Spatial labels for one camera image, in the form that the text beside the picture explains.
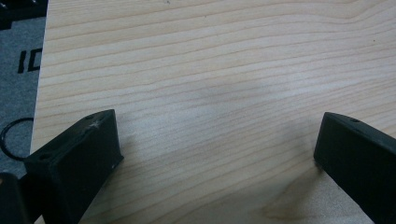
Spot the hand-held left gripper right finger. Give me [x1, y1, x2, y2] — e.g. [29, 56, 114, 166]
[313, 112, 396, 224]

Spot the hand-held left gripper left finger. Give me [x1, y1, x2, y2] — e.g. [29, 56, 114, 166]
[23, 108, 124, 224]

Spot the black equipment base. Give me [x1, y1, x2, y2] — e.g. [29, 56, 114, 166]
[0, 0, 50, 31]

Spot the black cable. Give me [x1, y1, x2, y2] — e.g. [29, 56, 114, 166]
[0, 117, 35, 161]

